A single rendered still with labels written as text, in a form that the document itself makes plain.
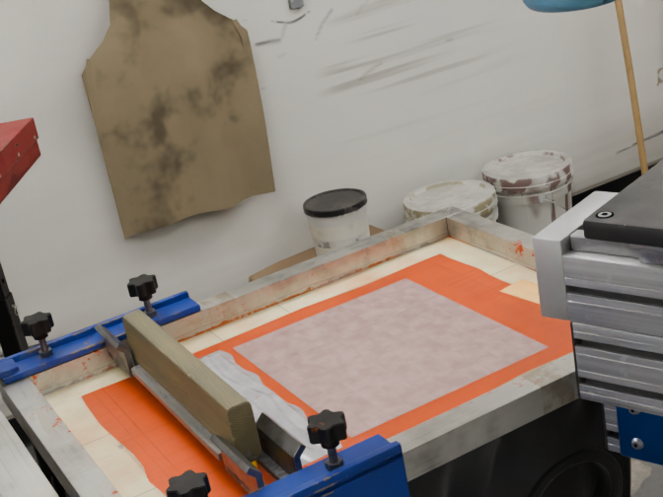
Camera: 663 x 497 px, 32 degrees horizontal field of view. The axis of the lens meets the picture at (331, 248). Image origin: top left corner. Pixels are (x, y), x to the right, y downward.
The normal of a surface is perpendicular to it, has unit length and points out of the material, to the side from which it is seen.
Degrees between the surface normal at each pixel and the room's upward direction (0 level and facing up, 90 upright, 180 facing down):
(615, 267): 90
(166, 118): 89
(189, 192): 89
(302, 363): 0
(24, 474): 0
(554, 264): 90
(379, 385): 0
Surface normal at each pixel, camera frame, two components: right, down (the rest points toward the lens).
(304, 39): 0.49, 0.24
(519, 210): -0.39, 0.46
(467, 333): -0.18, -0.91
